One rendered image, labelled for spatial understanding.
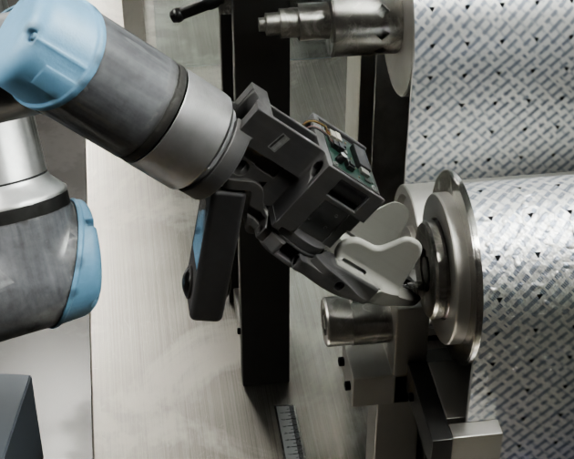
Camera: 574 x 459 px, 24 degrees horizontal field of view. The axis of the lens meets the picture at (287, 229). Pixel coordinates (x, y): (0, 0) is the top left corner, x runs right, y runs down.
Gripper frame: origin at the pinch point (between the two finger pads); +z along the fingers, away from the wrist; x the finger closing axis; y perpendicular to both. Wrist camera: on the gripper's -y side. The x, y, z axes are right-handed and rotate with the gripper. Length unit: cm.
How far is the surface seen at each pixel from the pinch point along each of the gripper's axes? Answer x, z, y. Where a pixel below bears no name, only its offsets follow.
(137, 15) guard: 96, 2, -29
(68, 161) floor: 215, 52, -117
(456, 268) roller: -4.7, -1.1, 6.3
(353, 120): 71, 26, -15
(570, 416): -6.6, 15.2, 1.6
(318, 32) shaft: 23.3, -8.4, 6.3
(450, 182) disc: 2.0, -2.2, 9.0
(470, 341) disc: -6.7, 2.9, 2.8
